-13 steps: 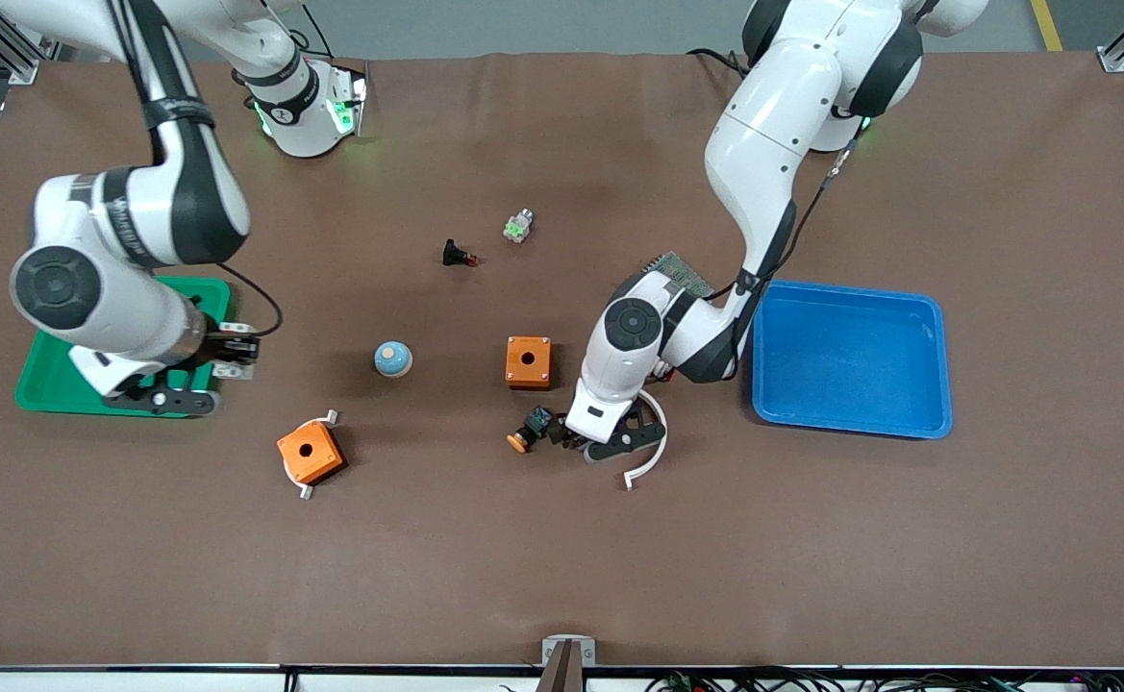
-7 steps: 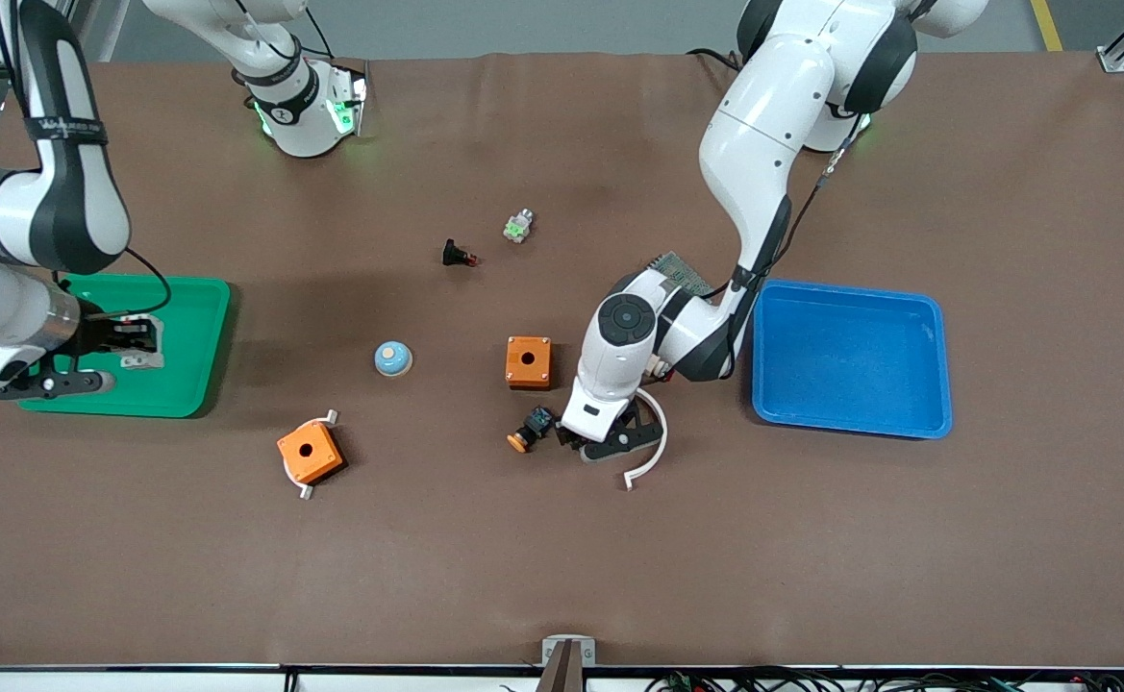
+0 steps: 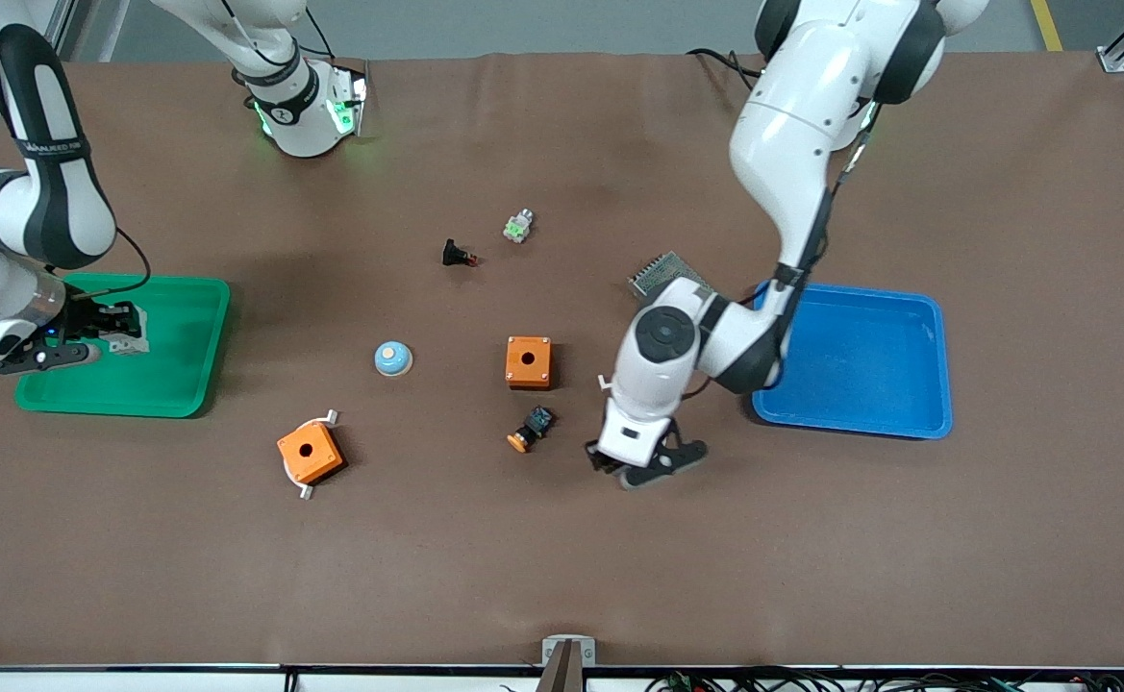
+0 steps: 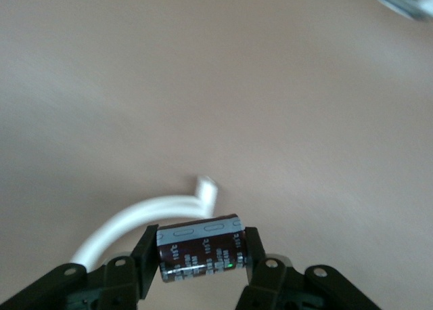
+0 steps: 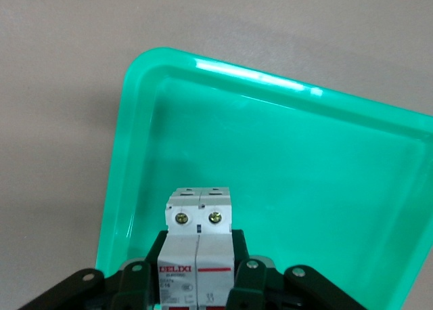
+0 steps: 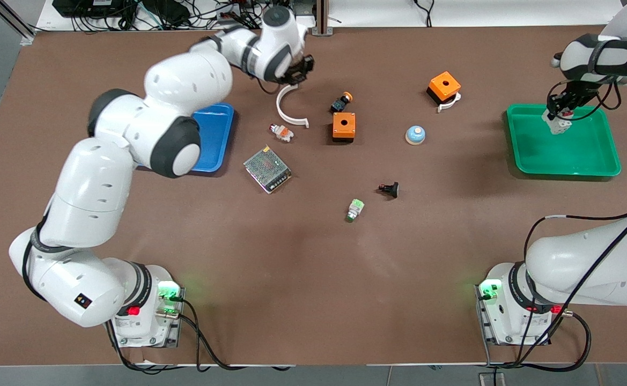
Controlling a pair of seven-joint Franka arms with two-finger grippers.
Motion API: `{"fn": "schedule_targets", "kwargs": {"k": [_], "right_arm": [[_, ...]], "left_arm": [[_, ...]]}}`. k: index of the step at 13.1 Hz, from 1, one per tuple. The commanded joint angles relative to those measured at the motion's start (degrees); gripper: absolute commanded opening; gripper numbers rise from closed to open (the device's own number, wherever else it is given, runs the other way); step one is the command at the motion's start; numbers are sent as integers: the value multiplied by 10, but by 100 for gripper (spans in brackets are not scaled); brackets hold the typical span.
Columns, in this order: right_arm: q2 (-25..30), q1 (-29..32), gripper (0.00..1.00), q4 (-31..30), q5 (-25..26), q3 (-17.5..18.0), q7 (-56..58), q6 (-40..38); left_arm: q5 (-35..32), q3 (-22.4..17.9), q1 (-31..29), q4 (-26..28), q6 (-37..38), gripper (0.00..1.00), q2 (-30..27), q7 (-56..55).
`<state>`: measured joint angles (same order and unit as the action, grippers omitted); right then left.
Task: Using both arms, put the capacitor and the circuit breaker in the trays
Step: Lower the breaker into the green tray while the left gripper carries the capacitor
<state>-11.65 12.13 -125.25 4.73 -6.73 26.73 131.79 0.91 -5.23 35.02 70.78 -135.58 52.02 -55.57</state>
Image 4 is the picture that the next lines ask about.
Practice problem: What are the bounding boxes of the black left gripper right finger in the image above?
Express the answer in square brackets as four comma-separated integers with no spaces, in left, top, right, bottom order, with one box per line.
[235,226,387,310]

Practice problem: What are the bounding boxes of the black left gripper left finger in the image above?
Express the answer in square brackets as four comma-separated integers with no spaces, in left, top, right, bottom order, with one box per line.
[0,224,160,310]

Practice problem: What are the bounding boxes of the dark brown capacitor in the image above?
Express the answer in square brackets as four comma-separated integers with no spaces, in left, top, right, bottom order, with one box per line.
[155,213,252,284]

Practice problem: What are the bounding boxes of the metal mesh power supply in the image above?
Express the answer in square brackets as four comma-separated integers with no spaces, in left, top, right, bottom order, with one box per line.
[364,0,433,22]

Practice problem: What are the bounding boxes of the white curved bracket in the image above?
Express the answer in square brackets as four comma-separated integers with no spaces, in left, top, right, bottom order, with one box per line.
[70,175,219,271]

